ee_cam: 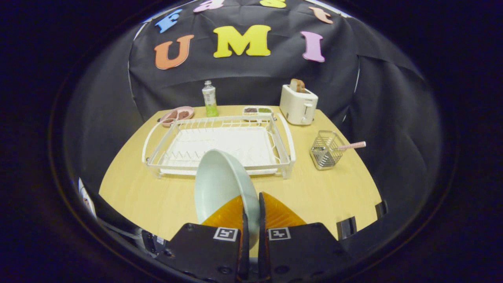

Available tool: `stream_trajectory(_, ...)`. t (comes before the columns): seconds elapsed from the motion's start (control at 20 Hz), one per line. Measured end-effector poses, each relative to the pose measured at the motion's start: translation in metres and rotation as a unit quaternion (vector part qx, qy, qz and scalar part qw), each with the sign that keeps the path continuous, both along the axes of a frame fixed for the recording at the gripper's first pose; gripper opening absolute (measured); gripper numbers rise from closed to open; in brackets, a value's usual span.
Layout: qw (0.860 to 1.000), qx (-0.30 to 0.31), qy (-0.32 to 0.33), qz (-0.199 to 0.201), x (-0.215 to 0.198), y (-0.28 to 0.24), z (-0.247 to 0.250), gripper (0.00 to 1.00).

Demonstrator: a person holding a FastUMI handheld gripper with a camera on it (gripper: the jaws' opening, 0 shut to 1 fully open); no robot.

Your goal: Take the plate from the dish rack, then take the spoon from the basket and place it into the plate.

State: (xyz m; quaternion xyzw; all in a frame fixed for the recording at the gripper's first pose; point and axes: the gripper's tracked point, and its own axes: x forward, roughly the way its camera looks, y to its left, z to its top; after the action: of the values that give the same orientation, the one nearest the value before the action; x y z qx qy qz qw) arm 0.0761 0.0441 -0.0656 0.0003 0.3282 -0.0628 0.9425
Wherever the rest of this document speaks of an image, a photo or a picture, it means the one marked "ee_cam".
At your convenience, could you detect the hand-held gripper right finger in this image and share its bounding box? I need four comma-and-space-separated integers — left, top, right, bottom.
258, 192, 354, 283

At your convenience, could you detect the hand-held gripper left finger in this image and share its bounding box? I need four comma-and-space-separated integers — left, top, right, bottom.
155, 195, 250, 283

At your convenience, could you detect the pale green plate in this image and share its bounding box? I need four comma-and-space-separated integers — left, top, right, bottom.
195, 149, 261, 249

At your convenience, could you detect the white dish rack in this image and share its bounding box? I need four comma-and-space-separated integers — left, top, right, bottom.
141, 113, 296, 180

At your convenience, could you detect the metal wire basket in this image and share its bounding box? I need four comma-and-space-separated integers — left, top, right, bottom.
310, 130, 346, 170

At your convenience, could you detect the spoon with pink handle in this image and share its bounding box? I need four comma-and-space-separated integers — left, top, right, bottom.
320, 141, 367, 156

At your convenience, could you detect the pink plate with food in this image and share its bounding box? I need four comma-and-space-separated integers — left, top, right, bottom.
159, 106, 195, 125

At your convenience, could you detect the white compartment tray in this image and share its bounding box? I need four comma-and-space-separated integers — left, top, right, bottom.
242, 106, 274, 116

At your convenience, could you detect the cream toaster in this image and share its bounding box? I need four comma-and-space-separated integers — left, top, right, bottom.
279, 84, 319, 125

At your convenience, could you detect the clear bottle with green label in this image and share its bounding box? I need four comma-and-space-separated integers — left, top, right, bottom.
202, 80, 219, 118

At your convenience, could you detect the white printed object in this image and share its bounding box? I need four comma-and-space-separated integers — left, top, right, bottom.
78, 178, 97, 219

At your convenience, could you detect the black backdrop cloth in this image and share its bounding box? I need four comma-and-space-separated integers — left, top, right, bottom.
63, 0, 444, 221

